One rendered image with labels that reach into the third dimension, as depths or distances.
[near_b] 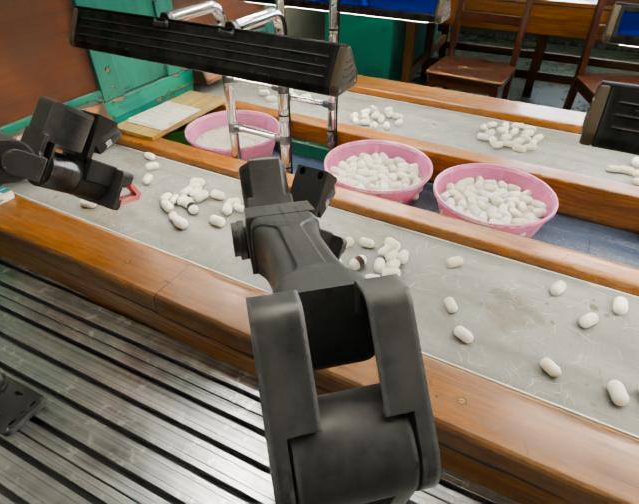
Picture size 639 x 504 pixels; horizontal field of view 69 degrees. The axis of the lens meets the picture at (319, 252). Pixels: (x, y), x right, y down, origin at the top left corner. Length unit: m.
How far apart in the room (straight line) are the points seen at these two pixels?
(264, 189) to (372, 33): 3.15
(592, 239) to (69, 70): 1.32
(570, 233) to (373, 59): 2.67
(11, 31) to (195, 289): 0.75
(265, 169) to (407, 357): 0.33
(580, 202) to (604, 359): 0.51
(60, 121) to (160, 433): 0.48
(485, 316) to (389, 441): 0.58
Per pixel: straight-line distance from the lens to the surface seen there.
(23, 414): 0.86
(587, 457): 0.69
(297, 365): 0.25
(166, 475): 0.74
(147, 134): 1.37
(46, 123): 0.77
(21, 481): 0.81
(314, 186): 0.58
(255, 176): 0.53
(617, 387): 0.78
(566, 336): 0.85
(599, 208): 1.26
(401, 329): 0.26
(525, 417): 0.69
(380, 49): 3.63
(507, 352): 0.79
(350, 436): 0.26
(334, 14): 1.23
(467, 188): 1.17
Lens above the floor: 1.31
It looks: 39 degrees down
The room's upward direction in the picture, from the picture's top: straight up
